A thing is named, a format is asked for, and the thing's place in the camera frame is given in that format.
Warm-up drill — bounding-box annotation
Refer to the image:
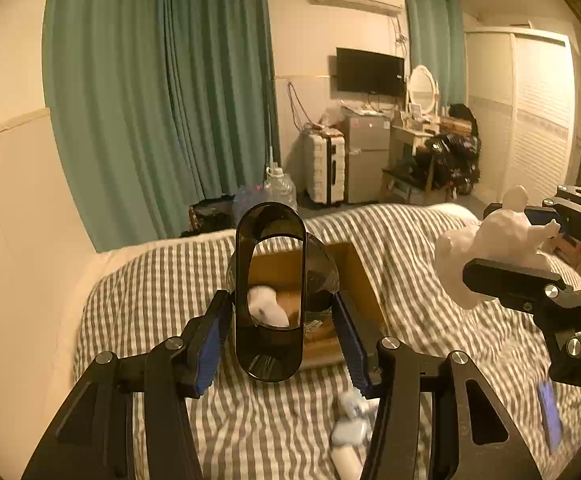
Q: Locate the smartphone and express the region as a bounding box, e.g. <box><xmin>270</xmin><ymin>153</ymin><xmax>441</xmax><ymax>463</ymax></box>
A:
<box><xmin>537</xmin><ymin>380</ymin><xmax>565</xmax><ymax>452</ymax></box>

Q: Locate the cardboard box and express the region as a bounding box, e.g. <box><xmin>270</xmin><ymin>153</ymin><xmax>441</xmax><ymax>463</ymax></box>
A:
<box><xmin>240</xmin><ymin>241</ymin><xmax>387</xmax><ymax>372</ymax></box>

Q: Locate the wide teal curtain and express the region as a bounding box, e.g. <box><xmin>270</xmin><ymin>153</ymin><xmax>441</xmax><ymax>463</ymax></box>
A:
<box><xmin>42</xmin><ymin>0</ymin><xmax>282</xmax><ymax>254</ymax></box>

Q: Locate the white crumpled item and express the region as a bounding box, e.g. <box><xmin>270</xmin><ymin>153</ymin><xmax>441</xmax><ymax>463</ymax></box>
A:
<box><xmin>247</xmin><ymin>285</ymin><xmax>291</xmax><ymax>331</ymax></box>

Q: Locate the white suitcase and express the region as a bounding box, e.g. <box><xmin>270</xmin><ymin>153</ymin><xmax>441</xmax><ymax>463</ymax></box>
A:
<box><xmin>303</xmin><ymin>129</ymin><xmax>347</xmax><ymax>206</ymax></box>

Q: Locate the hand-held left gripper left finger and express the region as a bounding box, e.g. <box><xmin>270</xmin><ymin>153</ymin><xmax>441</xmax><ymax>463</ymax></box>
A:
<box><xmin>20</xmin><ymin>289</ymin><xmax>234</xmax><ymax>480</ymax></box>

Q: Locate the black bags pile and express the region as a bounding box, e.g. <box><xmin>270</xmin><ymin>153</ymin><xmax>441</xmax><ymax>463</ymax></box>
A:
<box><xmin>415</xmin><ymin>104</ymin><xmax>482</xmax><ymax>197</ymax></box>

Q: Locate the white vanity desk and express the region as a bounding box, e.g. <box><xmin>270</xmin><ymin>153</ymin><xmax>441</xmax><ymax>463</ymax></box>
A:
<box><xmin>388</xmin><ymin>112</ymin><xmax>473</xmax><ymax>163</ymax></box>

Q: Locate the grey mini fridge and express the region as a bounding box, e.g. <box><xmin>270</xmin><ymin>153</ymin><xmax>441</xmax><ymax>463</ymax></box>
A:
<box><xmin>343</xmin><ymin>111</ymin><xmax>392</xmax><ymax>204</ymax></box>

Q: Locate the clear water jug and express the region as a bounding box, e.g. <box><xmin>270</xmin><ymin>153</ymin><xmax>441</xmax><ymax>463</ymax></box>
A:
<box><xmin>262</xmin><ymin>146</ymin><xmax>299</xmax><ymax>212</ymax></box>

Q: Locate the wall cable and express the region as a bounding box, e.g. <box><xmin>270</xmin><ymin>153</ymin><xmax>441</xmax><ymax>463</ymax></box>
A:
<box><xmin>287</xmin><ymin>82</ymin><xmax>307</xmax><ymax>132</ymax></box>

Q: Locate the small white toy on bed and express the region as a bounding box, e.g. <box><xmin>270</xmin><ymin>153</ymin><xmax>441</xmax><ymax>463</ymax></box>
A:
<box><xmin>329</xmin><ymin>389</ymin><xmax>377</xmax><ymax>480</ymax></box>

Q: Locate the narrow teal curtain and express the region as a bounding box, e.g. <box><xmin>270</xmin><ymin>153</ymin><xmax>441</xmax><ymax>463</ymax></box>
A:
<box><xmin>403</xmin><ymin>0</ymin><xmax>467</xmax><ymax>111</ymax></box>

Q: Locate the white animal figurine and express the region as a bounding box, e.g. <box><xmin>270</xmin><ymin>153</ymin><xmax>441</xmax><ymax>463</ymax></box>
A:
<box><xmin>435</xmin><ymin>186</ymin><xmax>562</xmax><ymax>310</ymax></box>

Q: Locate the white oval mirror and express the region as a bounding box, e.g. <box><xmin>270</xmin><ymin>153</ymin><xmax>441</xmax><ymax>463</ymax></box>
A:
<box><xmin>407</xmin><ymin>64</ymin><xmax>442</xmax><ymax>112</ymax></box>

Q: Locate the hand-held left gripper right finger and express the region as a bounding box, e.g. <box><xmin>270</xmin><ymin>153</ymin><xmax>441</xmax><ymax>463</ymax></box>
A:
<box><xmin>331</xmin><ymin>290</ymin><xmax>542</xmax><ymax>480</ymax></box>

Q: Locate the dark patterned bag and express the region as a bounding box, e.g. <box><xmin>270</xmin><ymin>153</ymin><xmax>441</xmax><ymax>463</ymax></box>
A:
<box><xmin>180</xmin><ymin>199</ymin><xmax>237</xmax><ymax>238</ymax></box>

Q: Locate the grey striped bed blanket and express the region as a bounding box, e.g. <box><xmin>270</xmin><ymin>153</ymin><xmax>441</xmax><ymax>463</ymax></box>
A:
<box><xmin>73</xmin><ymin>203</ymin><xmax>581</xmax><ymax>480</ymax></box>

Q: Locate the dark translucent oval holder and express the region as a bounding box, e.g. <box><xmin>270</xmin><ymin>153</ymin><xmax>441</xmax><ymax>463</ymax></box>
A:
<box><xmin>225</xmin><ymin>202</ymin><xmax>340</xmax><ymax>383</ymax></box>

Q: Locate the black wall television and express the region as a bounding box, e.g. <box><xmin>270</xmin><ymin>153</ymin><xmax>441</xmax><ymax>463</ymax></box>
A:
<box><xmin>335</xmin><ymin>47</ymin><xmax>406</xmax><ymax>96</ymax></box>

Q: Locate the white wardrobe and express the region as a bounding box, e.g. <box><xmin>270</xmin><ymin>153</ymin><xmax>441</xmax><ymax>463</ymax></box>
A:
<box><xmin>465</xmin><ymin>26</ymin><xmax>581</xmax><ymax>207</ymax></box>

